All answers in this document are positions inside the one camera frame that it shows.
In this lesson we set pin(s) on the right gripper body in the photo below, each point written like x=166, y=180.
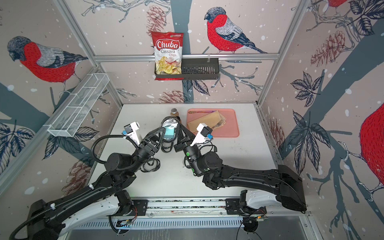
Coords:
x=185, y=146

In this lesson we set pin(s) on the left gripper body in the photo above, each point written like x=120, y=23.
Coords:
x=145, y=150

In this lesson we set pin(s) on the clear pouch black zipper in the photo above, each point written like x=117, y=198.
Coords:
x=172, y=126

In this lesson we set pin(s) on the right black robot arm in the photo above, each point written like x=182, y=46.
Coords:
x=283, y=182

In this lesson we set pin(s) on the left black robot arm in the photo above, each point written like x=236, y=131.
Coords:
x=46, y=221

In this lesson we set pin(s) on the clear pouch far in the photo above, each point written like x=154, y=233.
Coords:
x=151, y=165

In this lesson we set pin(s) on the shichimi spice jar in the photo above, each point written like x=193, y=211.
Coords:
x=174, y=112

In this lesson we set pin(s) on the yellow folded napkin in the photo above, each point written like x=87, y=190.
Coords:
x=209, y=119

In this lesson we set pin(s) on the pink tray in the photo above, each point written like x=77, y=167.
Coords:
x=230, y=128

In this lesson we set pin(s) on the Chuba cassava chips bag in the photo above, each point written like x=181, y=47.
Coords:
x=168, y=51

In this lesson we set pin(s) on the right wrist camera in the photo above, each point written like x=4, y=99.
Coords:
x=204, y=135

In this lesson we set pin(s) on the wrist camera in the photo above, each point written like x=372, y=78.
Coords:
x=132, y=132
x=204, y=135

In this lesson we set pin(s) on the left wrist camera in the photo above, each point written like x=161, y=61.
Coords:
x=132, y=132

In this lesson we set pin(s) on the pink handled spoon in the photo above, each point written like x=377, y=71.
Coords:
x=197, y=112

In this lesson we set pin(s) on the pink handled fork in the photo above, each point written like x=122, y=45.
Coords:
x=219, y=124

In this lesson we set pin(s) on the black wall basket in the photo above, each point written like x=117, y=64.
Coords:
x=194, y=69

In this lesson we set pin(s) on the white wire mesh shelf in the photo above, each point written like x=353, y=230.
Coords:
x=70, y=119

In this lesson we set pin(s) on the aluminium frame rail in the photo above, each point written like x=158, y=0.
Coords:
x=221, y=57

